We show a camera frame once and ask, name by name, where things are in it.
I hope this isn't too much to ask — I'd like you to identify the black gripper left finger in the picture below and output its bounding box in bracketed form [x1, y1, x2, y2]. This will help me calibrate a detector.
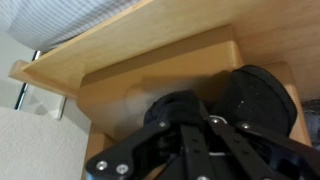
[86, 120, 172, 180]

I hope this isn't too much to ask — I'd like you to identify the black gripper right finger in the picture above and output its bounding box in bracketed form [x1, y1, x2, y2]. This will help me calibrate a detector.
[236, 122, 320, 180]

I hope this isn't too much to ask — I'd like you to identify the brown leather sofa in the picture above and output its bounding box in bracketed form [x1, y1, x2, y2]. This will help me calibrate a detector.
[76, 24, 313, 180]

